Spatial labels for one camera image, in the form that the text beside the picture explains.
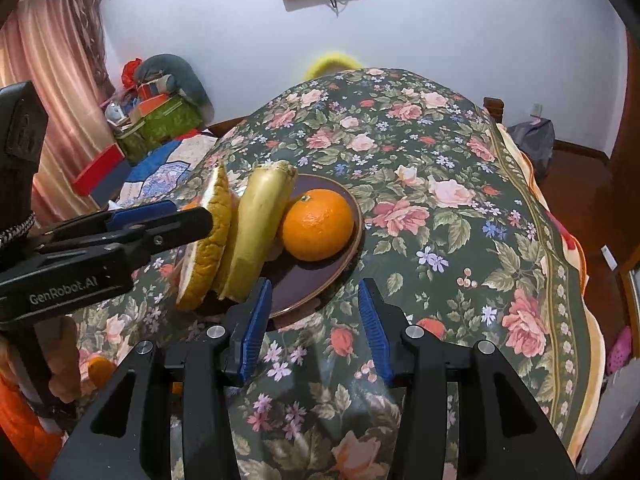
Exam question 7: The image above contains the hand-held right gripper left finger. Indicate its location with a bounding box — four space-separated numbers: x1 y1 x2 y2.
47 277 275 480

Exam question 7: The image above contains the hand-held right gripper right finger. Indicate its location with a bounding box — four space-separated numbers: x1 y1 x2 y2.
357 277 578 480

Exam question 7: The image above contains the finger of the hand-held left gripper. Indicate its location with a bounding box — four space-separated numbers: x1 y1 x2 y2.
37 200 178 241
40 206 215 271

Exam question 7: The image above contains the pomelo piece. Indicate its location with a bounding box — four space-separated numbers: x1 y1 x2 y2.
175 159 233 312

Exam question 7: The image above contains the purple plate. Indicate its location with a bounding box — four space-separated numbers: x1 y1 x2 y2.
192 174 365 318

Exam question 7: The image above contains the yellow sugarcane stick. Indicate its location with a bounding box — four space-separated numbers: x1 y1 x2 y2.
232 160 299 305

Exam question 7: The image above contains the person's left hand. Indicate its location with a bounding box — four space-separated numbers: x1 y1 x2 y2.
46 316 83 405

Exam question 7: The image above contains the blue patterned quilt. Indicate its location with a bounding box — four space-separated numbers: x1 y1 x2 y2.
107 130 221 208

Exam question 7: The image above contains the red box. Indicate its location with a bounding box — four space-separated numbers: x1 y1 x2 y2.
71 152 125 196

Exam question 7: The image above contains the orange box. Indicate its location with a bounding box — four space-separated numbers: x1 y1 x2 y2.
137 92 172 117

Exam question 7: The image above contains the red plastic bag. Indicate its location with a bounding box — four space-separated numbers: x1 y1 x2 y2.
121 59 144 88

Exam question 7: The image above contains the floral blanket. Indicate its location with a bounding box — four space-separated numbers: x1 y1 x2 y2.
65 67 586 480

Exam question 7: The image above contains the pink curtain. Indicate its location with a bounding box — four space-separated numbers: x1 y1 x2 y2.
0 0 115 211

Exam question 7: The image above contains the brown sheer curtain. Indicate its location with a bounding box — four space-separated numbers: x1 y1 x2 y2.
65 0 110 78

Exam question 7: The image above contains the grey backpack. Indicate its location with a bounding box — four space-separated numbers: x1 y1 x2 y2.
507 119 556 183

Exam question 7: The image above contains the pink slipper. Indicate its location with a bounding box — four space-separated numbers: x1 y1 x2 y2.
606 325 632 373

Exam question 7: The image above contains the black white braided cable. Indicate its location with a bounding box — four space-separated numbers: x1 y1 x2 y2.
0 212 37 251

